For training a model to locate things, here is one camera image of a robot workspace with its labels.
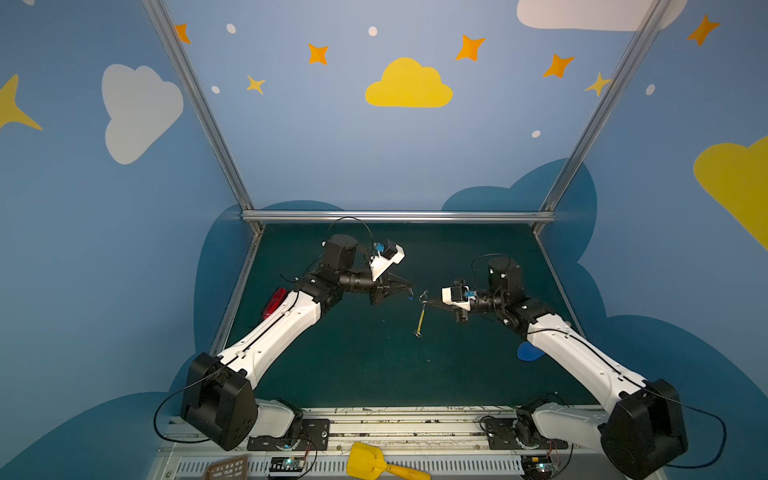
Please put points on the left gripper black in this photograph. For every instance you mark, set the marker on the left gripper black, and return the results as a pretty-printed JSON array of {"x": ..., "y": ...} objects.
[{"x": 380, "y": 288}]

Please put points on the grey keyring yellow handle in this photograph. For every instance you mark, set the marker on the grey keyring yellow handle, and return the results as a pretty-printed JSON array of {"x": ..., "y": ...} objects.
[{"x": 423, "y": 299}]

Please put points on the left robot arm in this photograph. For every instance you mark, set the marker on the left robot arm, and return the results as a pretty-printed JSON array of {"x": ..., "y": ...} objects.
[{"x": 218, "y": 398}]

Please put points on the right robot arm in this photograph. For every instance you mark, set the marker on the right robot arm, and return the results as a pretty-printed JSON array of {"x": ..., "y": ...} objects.
[{"x": 640, "y": 427}]

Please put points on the red spray bottle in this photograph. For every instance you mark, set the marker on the red spray bottle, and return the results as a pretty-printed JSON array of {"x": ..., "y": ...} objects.
[{"x": 274, "y": 302}]

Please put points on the yellow plastic scoop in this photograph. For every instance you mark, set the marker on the yellow plastic scoop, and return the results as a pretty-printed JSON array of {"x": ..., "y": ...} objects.
[{"x": 367, "y": 462}]

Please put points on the right controller board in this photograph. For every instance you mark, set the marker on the right controller board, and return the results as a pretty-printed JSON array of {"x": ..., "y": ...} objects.
[{"x": 537, "y": 467}]

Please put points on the controller board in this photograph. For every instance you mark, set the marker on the controller board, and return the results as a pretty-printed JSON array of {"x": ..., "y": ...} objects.
[
  {"x": 537, "y": 467},
  {"x": 286, "y": 467}
]

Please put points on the left controller board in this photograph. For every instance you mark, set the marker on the left controller board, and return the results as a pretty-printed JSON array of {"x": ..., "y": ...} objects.
[{"x": 286, "y": 467}]

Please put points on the brown perforated plate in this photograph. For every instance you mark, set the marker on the brown perforated plate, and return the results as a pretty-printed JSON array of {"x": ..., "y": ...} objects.
[{"x": 232, "y": 468}]

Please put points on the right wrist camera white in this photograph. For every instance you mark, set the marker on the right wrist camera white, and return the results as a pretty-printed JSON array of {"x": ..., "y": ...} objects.
[{"x": 459, "y": 295}]

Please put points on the blue trowel wooden handle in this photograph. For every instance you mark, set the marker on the blue trowel wooden handle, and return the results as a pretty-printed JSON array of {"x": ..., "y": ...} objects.
[{"x": 529, "y": 353}]

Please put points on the aluminium frame rail right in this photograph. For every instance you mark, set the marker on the aluminium frame rail right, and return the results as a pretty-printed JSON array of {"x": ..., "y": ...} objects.
[{"x": 572, "y": 200}]

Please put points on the aluminium frame rail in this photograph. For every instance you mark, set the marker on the aluminium frame rail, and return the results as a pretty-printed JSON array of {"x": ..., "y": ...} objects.
[
  {"x": 572, "y": 200},
  {"x": 161, "y": 20},
  {"x": 398, "y": 216}
]

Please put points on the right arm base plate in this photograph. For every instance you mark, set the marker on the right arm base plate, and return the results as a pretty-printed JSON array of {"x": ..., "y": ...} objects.
[{"x": 514, "y": 434}]

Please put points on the aluminium frame rail back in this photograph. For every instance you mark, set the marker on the aluminium frame rail back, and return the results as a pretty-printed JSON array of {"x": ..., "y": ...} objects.
[{"x": 398, "y": 216}]

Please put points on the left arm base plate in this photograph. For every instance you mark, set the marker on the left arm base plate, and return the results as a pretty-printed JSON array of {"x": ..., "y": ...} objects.
[{"x": 308, "y": 433}]

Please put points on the aluminium frame rail left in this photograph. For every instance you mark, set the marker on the aluminium frame rail left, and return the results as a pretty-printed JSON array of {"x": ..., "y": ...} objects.
[{"x": 161, "y": 20}]

